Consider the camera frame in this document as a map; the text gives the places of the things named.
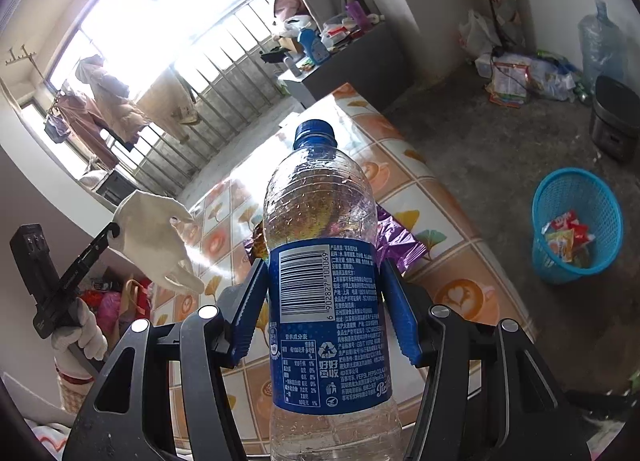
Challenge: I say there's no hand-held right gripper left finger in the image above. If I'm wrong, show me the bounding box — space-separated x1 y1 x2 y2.
62 256 273 461

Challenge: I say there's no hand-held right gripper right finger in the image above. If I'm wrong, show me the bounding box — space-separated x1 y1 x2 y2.
382 261 593 461

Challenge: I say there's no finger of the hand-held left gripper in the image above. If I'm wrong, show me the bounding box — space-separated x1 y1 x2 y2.
74 222 122 276

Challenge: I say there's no white cotton glove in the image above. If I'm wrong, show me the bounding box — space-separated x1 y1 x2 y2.
112 191 207 295

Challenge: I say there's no clear plastic cola bottle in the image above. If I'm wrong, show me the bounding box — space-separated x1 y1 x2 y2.
262 119 403 461

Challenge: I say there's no blue plastic basket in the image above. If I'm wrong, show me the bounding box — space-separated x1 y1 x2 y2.
531 168 625 286

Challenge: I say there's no person's left forearm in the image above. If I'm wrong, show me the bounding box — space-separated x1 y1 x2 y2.
54 363 102 414

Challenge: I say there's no person's left hand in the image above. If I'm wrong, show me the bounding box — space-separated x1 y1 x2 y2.
50 298 109 378

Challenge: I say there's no red bag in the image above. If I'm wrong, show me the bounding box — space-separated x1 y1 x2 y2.
80 278 123 338

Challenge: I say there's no dark low cabinet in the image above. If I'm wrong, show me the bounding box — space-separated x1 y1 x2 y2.
95 171 137 208

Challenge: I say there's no purple noodle packet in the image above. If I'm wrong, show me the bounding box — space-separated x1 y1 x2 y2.
245 206 428 274

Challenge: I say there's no pink hanging garment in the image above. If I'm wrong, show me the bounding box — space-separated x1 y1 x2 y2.
50 91 119 170

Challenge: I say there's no white hanging jacket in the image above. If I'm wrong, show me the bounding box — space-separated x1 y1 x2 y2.
77 55 151 146

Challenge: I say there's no beige hanging garment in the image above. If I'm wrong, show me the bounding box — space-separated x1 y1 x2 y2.
137 68 199 142

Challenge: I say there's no orange snack wrapper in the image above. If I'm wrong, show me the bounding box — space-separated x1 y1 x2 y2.
544 230 577 263

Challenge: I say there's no red snack wrapper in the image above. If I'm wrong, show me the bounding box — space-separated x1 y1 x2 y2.
544 210 597 243

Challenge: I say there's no metal window railing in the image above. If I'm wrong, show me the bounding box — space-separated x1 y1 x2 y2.
115 0 302 192

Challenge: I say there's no grey cabinet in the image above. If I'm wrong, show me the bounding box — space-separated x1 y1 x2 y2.
277 21 407 110

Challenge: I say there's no pile of plastic packets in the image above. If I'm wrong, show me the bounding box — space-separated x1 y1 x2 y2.
475 51 582 108

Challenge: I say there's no blue plastic bottle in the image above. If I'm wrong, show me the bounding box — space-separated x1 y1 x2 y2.
297 28 331 66

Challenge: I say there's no white plastic bag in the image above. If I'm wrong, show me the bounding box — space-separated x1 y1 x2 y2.
459 10 496 58

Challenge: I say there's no black rice cooker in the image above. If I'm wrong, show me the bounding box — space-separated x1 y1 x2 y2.
589 75 640 164

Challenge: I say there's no purple cup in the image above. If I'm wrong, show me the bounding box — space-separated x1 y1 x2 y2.
345 2 366 32

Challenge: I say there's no large water jug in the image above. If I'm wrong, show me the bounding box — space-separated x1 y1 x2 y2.
578 0 629 92

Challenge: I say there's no wall hook rack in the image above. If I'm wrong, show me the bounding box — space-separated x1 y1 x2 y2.
5 43 39 80

